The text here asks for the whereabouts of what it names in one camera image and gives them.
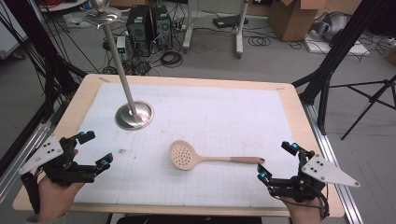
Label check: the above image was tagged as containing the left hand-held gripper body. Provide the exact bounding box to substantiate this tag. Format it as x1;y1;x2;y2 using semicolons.
18;133;97;185

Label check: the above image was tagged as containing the flat black floor device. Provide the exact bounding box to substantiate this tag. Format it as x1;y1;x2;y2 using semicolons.
212;14;249;30

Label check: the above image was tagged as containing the white foam board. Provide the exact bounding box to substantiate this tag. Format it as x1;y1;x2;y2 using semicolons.
304;39;372;58

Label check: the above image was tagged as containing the large open cardboard box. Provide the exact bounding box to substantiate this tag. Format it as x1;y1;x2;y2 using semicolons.
268;0;329;43

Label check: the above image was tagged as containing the silver metal utensil stand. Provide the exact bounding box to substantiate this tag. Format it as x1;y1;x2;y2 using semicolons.
83;0;155;131

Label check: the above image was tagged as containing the beige skimmer spoon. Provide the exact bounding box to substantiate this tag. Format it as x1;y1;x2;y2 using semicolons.
169;139;266;172

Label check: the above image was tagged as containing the white grid mat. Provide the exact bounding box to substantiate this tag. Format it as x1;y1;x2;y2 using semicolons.
73;81;301;209

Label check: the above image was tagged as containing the black frame post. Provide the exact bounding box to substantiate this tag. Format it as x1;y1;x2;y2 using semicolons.
291;0;389;135

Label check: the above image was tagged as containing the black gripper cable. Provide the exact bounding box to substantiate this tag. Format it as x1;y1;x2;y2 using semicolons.
318;186;331;220

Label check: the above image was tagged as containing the black frame with cables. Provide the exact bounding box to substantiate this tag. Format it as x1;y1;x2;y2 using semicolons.
4;0;89;124

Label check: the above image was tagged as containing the thin coiled black cable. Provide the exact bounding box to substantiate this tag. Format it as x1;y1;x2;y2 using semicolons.
247;35;272;48

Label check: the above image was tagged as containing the small cardboard box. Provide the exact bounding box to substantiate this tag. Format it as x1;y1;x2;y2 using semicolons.
384;46;396;66

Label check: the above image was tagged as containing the grey rounded appliance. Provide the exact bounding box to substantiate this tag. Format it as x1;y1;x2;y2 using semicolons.
311;11;350;42

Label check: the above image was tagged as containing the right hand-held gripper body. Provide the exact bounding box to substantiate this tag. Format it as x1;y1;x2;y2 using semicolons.
267;148;361;203

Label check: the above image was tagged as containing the white metal stand frame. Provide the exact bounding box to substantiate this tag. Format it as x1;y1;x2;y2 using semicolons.
182;0;250;60

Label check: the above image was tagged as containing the black strap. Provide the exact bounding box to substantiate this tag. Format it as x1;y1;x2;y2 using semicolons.
20;172;42;216

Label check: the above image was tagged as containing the black computer tower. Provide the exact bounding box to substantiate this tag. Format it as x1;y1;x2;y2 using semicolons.
150;5;174;51
126;6;152;58

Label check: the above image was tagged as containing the person's left hand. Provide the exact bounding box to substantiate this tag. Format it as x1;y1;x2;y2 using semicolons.
36;175;86;223

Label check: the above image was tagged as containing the black tripod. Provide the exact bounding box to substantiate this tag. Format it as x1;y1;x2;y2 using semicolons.
329;74;396;141

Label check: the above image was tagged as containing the person's right hand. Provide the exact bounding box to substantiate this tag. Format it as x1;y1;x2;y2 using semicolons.
280;196;325;224

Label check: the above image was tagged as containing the small white box device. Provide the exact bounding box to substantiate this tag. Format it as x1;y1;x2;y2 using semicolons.
115;35;127;54

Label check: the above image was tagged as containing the aluminium rail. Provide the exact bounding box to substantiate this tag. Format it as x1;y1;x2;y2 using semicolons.
0;102;62;204
302;102;364;224

